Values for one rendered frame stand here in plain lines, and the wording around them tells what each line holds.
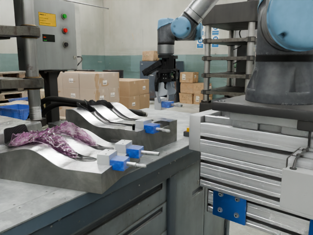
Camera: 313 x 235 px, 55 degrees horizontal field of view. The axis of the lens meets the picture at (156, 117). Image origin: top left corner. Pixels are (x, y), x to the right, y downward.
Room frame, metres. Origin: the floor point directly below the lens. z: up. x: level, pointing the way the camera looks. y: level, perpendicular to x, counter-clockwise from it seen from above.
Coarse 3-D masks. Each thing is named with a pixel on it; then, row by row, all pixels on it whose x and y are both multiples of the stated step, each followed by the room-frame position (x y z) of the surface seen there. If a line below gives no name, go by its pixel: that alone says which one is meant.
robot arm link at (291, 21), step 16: (272, 0) 0.48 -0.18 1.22; (288, 0) 0.47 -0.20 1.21; (304, 0) 0.46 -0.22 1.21; (272, 16) 0.48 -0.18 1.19; (288, 16) 0.47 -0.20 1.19; (304, 16) 0.47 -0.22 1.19; (272, 32) 0.50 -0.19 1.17; (288, 32) 0.47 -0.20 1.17; (304, 32) 0.47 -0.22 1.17; (288, 48) 0.51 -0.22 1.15; (304, 48) 0.48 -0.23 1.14
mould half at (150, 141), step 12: (72, 108) 1.22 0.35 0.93; (96, 108) 1.24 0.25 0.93; (120, 108) 1.32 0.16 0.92; (60, 120) 1.32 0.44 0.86; (72, 120) 1.17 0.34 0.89; (84, 120) 1.13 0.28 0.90; (96, 120) 1.15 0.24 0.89; (120, 120) 1.21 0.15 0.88; (156, 120) 1.17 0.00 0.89; (168, 120) 1.17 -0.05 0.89; (96, 132) 1.10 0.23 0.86; (108, 132) 1.06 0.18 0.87; (120, 132) 1.03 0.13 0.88; (132, 132) 0.99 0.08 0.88; (144, 132) 1.02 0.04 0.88; (168, 132) 1.14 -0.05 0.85; (132, 144) 0.99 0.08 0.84; (144, 144) 1.01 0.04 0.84; (156, 144) 1.07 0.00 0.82
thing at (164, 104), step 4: (156, 100) 1.34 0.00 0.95; (160, 100) 1.33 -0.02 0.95; (164, 100) 1.36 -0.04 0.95; (156, 104) 1.35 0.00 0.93; (160, 104) 1.33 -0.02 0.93; (164, 104) 1.32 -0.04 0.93; (168, 104) 1.31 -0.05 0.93; (172, 104) 1.32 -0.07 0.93; (176, 104) 1.31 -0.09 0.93; (180, 104) 1.30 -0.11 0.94; (156, 108) 1.35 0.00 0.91; (160, 108) 1.33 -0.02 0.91; (164, 108) 1.36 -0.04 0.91
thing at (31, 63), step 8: (24, 0) 1.49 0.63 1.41; (32, 0) 1.51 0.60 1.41; (24, 8) 1.49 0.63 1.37; (32, 8) 1.51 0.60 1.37; (24, 16) 1.49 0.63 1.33; (32, 16) 1.51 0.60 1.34; (32, 24) 1.50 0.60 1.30; (24, 40) 1.50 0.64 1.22; (32, 40) 1.50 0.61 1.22; (24, 48) 1.50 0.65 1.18; (32, 48) 1.50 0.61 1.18; (32, 56) 1.50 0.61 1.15; (32, 64) 1.49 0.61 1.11; (32, 72) 1.49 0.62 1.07; (32, 96) 1.49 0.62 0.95; (40, 96) 1.53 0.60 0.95; (32, 104) 1.49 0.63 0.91; (40, 104) 1.52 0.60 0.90; (32, 112) 1.49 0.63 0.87; (40, 112) 1.51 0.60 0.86; (32, 120) 1.47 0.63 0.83; (40, 120) 1.49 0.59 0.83
